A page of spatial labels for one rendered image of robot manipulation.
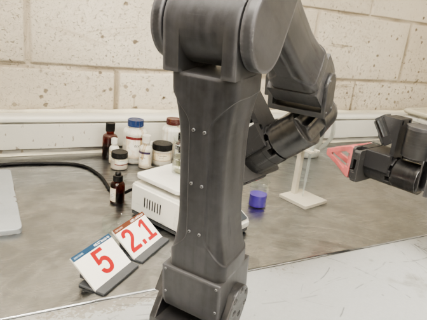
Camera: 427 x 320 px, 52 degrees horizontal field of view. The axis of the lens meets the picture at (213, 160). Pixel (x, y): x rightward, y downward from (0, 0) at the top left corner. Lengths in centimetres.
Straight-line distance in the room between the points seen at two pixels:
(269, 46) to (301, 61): 15
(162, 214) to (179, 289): 38
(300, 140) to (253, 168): 9
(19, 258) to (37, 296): 11
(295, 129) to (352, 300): 29
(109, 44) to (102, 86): 11
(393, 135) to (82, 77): 78
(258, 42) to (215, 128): 8
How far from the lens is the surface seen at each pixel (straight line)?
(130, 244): 74
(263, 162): 63
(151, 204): 83
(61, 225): 85
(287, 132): 60
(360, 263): 84
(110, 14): 123
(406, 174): 88
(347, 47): 166
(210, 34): 33
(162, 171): 87
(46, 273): 71
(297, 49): 47
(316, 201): 104
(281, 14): 36
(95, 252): 69
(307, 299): 70
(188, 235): 41
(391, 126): 89
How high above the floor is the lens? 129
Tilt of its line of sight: 18 degrees down
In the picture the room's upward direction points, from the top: 6 degrees clockwise
